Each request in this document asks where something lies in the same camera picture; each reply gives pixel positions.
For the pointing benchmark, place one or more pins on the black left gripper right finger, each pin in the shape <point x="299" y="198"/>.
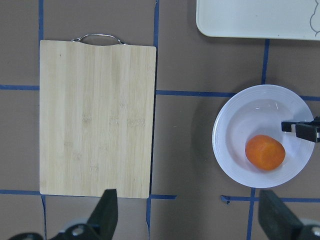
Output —
<point x="278" y="222"/>

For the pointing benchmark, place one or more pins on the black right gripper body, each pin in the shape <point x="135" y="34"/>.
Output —
<point x="313" y="136"/>

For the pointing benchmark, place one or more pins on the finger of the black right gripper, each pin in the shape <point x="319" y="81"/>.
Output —
<point x="290" y="126"/>

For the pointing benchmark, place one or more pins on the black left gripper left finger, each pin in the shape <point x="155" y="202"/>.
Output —
<point x="101" y="224"/>

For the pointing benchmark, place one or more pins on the orange fruit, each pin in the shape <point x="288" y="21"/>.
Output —
<point x="264" y="152"/>

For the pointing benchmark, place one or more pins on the cream bear tray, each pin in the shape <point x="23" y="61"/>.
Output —
<point x="259" y="19"/>

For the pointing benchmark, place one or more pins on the bamboo cutting board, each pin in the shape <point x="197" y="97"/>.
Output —
<point x="96" y="115"/>

